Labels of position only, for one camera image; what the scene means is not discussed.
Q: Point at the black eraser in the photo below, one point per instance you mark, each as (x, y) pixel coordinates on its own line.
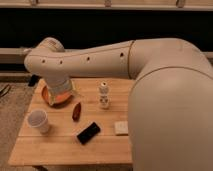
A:
(88, 133)

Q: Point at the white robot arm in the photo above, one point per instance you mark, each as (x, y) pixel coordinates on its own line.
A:
(170, 105)

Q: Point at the white sponge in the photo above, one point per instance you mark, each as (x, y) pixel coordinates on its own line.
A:
(121, 128)

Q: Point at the white bottle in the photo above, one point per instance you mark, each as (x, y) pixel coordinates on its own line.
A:
(103, 92)

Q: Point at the red-brown chili pepper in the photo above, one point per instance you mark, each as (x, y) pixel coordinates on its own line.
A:
(76, 112)

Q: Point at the wooden table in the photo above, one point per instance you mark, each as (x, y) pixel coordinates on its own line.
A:
(61, 146)

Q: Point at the orange bowl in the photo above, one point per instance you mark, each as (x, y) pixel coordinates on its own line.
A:
(52, 100)

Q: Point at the white paper cup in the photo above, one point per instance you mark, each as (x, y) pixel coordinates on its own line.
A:
(38, 120)

